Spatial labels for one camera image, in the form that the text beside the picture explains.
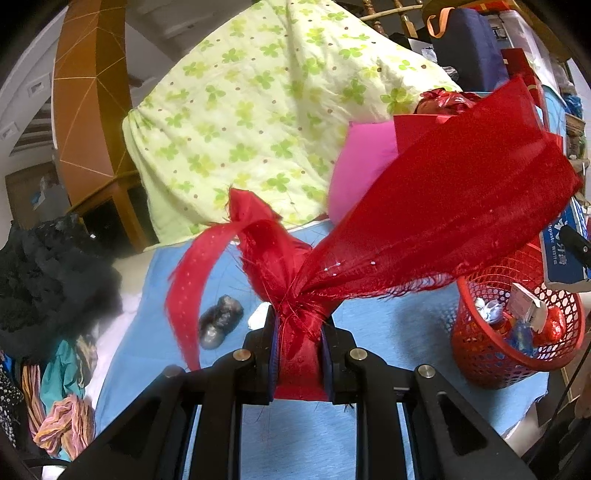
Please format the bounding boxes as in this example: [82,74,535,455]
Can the green clover pattern quilt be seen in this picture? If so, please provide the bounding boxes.
[122,1,456,246]

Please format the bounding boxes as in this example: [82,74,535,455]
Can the striped colourful scarf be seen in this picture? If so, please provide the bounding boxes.
[21,336,98,461]

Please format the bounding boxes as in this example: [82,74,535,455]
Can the wooden stair railing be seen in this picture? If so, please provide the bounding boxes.
[360,0,424,39]

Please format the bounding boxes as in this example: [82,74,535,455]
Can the red paper shopping bag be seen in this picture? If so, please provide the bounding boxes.
[393,113,452,154]

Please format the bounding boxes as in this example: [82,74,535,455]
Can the magenta pillow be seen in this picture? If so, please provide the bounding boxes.
[327,119,399,225]

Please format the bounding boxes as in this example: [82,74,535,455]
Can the orange wooden column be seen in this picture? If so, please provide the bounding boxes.
[52,0,148,253]

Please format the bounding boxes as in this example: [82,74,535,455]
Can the white rectangular carton box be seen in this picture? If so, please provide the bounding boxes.
[507,282,548,333]

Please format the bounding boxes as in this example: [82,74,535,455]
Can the black white dotted garment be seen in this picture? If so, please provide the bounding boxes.
[0,364,24,447]

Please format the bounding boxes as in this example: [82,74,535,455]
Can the black clothing pile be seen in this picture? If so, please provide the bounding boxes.
[1,214,122,363]

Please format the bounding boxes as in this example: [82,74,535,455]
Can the teal garment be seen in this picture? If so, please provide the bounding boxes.
[40,340,85,414]

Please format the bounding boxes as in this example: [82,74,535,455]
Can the red mesh waste basket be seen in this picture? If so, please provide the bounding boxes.
[451,244,585,389]

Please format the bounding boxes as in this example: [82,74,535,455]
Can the red plastic bag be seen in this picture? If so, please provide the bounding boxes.
[415,88,482,115]

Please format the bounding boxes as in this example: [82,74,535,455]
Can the black plastic bag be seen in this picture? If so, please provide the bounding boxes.
[198,295,245,350]

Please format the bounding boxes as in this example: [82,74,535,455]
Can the white tissue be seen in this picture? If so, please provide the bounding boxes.
[247,302,270,331]

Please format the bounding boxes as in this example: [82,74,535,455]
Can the blue foil wrapper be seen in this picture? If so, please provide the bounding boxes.
[506,320,538,358]

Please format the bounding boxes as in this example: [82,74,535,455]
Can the navy bag orange handle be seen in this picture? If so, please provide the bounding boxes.
[425,7,509,92]

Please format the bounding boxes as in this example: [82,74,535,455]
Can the red mesh ribbon wrap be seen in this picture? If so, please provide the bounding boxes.
[165,77,580,401]

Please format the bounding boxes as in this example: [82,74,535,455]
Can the blue toothpaste box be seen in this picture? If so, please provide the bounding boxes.
[540,198,590,293]

